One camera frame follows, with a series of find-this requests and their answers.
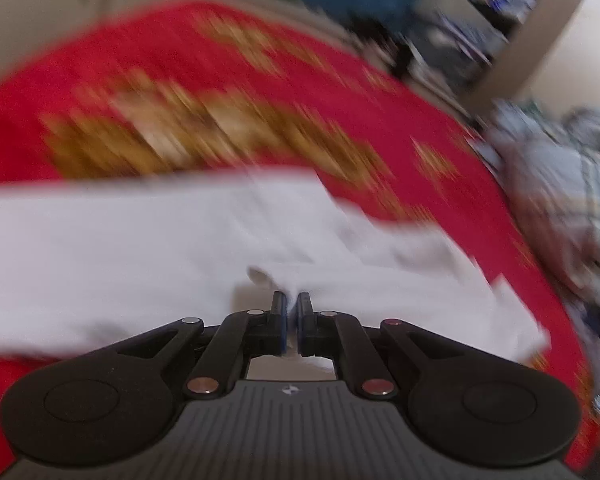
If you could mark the grey plaid clothes pile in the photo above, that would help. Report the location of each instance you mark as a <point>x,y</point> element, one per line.
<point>555,185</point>

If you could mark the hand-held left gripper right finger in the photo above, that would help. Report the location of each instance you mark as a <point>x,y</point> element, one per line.
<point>304,322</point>

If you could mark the cluttered shelf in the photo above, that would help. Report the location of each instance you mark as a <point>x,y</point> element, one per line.
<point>470,25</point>

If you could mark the red gold-printed blanket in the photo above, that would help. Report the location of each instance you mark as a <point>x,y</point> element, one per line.
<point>260,50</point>

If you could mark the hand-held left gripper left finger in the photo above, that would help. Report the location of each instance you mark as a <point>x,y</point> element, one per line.
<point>280,322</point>

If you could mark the white cloth garment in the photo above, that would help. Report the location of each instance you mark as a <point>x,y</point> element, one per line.
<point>130,260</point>

